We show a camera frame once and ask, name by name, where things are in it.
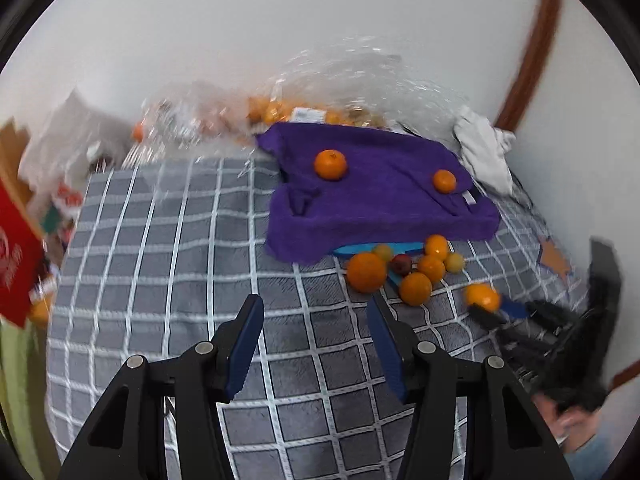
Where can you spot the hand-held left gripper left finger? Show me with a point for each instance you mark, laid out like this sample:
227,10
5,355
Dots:
245,350

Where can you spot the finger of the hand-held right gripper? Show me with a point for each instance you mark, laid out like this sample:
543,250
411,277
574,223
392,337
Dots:
542,312
505,332

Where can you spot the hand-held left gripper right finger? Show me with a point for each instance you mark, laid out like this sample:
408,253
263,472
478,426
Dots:
387,355

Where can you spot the orange mandarin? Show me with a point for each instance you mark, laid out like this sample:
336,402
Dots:
444,181
483,296
330,165
415,289
436,246
432,268
42,311

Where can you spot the large orange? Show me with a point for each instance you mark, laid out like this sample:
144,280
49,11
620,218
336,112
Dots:
367,272

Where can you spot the small yellow-green plum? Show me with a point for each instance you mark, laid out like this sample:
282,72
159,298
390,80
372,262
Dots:
384,251
455,262

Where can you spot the person's right forearm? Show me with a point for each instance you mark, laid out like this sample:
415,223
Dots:
597,455

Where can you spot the person's right hand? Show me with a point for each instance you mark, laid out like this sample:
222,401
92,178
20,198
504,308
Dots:
567,422

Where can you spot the orange star-shaped patch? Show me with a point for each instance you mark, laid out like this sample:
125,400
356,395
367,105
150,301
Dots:
552,257

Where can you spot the dark red plum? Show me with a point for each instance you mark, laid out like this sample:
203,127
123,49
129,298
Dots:
401,263

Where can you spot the blue plastic plate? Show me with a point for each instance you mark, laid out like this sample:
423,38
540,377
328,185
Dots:
360,249

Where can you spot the grey checked blanket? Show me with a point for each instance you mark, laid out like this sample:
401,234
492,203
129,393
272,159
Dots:
175,260

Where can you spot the purple towel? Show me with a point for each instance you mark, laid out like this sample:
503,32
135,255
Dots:
390,200

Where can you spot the white towel with grey stripes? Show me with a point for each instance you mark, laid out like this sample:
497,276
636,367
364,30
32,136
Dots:
480,150

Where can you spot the red and white packet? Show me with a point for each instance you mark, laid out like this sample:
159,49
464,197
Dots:
70,196

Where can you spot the crumpled clear bag with oranges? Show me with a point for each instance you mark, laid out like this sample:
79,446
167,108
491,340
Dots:
190,120

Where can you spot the labelled clear bag of oranges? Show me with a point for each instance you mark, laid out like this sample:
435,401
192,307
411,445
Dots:
272,110

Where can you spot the clear bag of yellowish produce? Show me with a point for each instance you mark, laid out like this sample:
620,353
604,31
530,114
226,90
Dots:
350,116

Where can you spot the red box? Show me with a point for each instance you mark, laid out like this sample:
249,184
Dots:
17,260

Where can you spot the large crumpled clear plastic bag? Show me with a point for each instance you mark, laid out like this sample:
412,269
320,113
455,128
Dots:
380,80

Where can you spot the white plastic bag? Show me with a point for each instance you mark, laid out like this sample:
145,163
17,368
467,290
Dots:
75,130

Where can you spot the brown cardboard box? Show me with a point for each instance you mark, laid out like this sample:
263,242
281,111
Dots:
12,155

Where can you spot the brown wooden door frame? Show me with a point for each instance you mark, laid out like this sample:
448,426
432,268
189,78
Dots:
535,45

